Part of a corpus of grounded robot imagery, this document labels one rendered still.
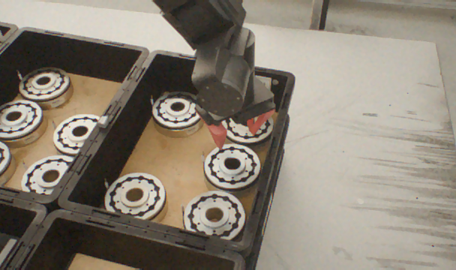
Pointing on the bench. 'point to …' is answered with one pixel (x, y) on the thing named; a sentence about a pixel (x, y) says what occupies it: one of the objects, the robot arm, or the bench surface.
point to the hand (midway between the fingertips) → (235, 136)
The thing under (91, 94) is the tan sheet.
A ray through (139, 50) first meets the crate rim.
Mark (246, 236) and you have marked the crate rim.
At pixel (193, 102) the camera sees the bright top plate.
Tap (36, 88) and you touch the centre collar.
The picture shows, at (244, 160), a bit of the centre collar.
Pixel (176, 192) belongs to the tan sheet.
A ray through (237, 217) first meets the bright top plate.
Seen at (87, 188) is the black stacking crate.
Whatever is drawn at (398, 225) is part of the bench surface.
